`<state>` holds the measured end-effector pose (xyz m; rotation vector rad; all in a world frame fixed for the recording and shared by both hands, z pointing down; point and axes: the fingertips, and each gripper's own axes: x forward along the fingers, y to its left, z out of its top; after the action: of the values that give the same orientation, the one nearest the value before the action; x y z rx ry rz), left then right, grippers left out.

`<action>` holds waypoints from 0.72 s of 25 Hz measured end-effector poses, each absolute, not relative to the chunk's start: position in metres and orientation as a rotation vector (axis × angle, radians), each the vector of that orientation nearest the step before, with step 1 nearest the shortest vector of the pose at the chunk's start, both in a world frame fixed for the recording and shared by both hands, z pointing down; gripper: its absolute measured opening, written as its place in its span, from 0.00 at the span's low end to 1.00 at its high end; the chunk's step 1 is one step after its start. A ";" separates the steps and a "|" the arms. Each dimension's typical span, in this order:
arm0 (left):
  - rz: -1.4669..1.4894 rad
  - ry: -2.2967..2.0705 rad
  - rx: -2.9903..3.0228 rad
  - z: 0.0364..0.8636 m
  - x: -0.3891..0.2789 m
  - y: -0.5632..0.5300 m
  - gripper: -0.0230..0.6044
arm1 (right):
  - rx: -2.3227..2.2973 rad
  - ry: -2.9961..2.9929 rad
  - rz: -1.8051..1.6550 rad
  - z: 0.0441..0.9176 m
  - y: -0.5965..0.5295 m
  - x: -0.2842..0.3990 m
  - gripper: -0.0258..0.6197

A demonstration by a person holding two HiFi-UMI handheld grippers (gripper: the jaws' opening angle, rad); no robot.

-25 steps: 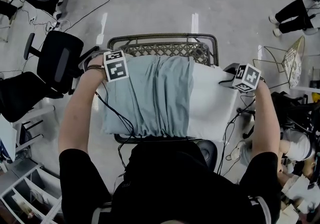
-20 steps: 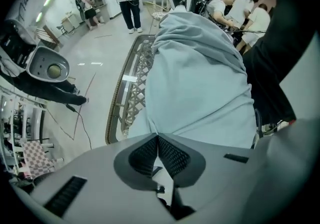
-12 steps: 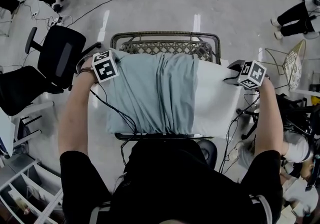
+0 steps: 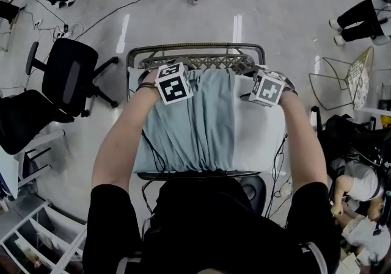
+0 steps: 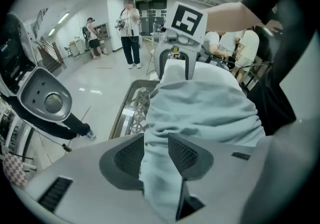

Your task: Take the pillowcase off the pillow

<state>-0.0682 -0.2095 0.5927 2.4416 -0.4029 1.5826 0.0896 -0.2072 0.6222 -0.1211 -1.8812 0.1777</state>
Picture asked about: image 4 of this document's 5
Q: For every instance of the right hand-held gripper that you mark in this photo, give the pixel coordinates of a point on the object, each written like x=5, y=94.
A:
x=268, y=89

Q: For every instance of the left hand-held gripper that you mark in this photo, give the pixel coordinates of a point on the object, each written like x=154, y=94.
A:
x=174, y=86

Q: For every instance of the light blue pillowcase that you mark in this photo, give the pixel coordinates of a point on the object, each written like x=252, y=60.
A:
x=195, y=126

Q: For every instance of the white pillow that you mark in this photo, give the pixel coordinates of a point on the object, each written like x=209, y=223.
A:
x=259, y=138

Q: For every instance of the person's left forearm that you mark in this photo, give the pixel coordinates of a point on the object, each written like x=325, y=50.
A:
x=122, y=144

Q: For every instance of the person's right forearm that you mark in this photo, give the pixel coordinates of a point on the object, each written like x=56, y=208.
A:
x=305, y=144

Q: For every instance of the dark wrist band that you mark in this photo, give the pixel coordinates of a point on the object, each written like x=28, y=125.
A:
x=290, y=92
x=146, y=86

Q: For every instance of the black office chair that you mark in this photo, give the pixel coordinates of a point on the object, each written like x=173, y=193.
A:
x=351, y=135
x=70, y=68
x=24, y=120

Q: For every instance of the white power strip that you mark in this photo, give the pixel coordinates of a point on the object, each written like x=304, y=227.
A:
x=37, y=23
x=285, y=188
x=64, y=31

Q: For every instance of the person's black shirt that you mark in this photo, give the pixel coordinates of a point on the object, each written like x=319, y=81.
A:
x=214, y=230

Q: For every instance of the white desk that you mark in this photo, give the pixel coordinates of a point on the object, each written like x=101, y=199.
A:
x=9, y=172

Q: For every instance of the white shelf unit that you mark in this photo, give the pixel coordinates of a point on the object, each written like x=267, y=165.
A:
x=27, y=219

